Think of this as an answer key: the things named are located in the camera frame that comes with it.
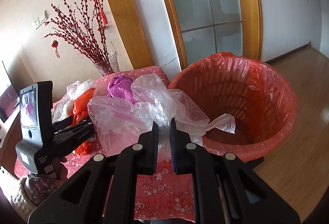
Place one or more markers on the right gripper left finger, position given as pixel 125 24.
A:
pixel 137 159

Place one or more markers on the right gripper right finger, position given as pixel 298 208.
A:
pixel 208 193

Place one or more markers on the clear plastic bag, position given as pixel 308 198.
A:
pixel 119 122

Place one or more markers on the large orange plastic bag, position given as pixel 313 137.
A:
pixel 80 112

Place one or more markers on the magenta plastic bag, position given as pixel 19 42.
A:
pixel 120 87

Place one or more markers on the white plastic bag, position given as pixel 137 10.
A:
pixel 65 106

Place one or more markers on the red floral tablecloth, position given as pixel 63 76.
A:
pixel 160 196

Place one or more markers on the television screen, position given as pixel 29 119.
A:
pixel 9 98

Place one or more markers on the red basket with liner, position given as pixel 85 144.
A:
pixel 261 100

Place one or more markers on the small red lantern ornament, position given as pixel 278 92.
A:
pixel 54 45

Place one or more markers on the glass vase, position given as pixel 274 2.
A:
pixel 109 65

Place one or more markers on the red berry branches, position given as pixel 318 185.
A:
pixel 81 27

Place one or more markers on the frosted glass sliding door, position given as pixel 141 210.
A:
pixel 209 26

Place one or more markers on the white wall switch plate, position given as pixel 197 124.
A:
pixel 40 19

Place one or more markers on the wooden door frame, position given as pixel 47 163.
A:
pixel 151 34

